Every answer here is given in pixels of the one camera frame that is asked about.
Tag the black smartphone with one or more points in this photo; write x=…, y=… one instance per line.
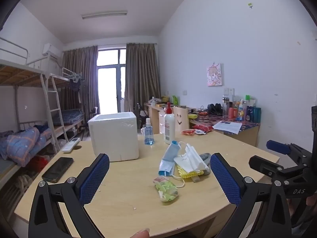
x=58, y=169

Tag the ceiling tube light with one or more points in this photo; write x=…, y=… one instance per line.
x=104, y=14

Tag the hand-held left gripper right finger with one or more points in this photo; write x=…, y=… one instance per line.
x=225, y=181

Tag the blue plaid bedding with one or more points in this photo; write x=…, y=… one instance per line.
x=69, y=116

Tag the dark hanging clothes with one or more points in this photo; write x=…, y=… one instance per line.
x=74, y=86

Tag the black folding chair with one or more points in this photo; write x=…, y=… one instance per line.
x=90, y=119

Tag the white bunk ladder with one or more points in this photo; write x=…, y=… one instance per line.
x=53, y=99

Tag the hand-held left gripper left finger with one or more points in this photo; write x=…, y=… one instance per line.
x=95, y=178

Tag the white face mask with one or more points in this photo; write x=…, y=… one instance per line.
x=190, y=160

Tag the row of toiletry bottles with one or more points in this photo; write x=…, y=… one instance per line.
x=247, y=112

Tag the desk with patterned cloth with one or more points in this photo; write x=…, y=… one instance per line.
x=247, y=131

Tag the person's left hand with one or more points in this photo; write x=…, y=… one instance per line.
x=140, y=234

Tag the white double wall socket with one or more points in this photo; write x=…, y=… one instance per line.
x=229, y=91

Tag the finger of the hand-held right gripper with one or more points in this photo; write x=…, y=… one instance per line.
x=278, y=146
x=266, y=166

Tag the clear water bottle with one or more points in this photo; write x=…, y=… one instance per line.
x=225, y=106

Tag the green candy packet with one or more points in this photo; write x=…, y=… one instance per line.
x=167, y=189

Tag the orange snack packet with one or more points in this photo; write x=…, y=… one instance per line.
x=187, y=132

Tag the blue face mask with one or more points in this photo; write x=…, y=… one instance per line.
x=169, y=153

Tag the white snack packet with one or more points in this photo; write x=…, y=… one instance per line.
x=200, y=132

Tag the red snack packet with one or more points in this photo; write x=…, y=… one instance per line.
x=203, y=127

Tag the glass balcony door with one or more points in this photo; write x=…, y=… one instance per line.
x=109, y=84

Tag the black headphones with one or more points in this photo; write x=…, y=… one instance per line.
x=214, y=109

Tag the yellow pouch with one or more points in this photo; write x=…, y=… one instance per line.
x=193, y=116

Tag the printed paper sheet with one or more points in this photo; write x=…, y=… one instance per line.
x=227, y=127

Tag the wooden desk with drawers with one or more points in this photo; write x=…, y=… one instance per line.
x=154, y=115

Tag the white remote control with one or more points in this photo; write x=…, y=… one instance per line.
x=71, y=145

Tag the grey sock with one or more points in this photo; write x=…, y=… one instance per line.
x=206, y=157

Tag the cartoon wall picture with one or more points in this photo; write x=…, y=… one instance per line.
x=215, y=75

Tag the red cloth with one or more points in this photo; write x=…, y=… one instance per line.
x=40, y=162

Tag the yellow foam net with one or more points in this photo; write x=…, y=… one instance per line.
x=188, y=174

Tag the white foam box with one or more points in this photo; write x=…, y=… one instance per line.
x=114, y=136

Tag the white air conditioner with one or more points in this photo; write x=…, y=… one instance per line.
x=50, y=50

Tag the brown curtain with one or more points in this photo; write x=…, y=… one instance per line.
x=79, y=79
x=142, y=76

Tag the person's right hand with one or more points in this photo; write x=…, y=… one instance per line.
x=311, y=200

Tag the blue orange quilt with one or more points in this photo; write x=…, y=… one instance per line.
x=24, y=145

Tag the black stand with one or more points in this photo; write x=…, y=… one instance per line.
x=141, y=112

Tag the white lotion bottle red pump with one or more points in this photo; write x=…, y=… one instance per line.
x=169, y=126

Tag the blue spray bottle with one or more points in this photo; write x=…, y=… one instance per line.
x=149, y=135

